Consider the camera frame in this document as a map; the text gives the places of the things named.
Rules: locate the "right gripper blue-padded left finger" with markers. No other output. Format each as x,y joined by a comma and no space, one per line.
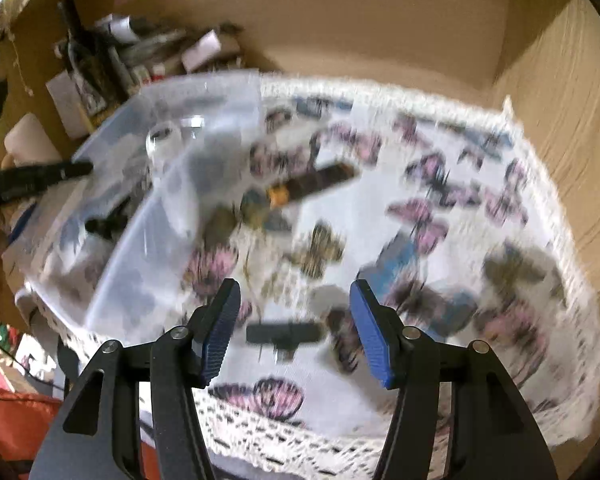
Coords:
96,434

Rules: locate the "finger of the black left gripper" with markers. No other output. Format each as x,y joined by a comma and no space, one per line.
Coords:
26,181

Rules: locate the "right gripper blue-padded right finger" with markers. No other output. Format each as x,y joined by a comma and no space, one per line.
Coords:
493,434

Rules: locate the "clear plastic storage box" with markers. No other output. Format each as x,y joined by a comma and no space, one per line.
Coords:
174,149

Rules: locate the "cream cylindrical container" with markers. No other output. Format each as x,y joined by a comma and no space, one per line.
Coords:
27,144

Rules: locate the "orange fabric item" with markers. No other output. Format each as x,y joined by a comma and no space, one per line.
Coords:
29,451

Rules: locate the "white handwritten note paper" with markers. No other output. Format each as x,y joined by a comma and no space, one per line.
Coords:
68,106

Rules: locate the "black object inside box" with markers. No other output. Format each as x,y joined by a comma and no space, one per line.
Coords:
111,226

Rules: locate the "dark wine bottle elephant label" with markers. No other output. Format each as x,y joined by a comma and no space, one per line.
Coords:
91,70

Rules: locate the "stack of papers and cards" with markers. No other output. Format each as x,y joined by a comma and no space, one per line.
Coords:
142,51

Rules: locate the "black T-shaped small tool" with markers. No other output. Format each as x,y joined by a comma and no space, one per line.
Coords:
284,338

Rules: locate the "pink white card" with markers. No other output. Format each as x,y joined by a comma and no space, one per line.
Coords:
204,51

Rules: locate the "butterfly print lace cloth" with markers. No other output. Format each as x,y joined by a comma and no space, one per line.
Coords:
453,222

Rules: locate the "dark stick with orange end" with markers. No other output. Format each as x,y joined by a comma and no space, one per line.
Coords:
315,181

